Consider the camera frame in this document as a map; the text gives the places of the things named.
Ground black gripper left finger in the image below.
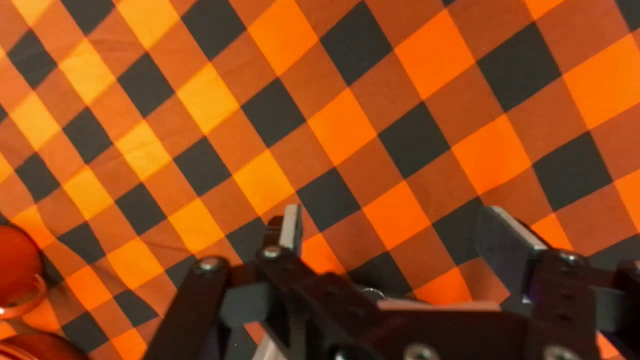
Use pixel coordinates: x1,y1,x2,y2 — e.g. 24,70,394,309
260,204,304,258

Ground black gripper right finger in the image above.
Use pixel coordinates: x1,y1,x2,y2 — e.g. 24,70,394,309
475,205,586,294

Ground orange black checkered tablecloth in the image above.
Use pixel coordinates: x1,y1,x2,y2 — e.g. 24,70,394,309
0,0,640,360

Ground red cup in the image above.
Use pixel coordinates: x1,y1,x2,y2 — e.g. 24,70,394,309
0,226,46,319

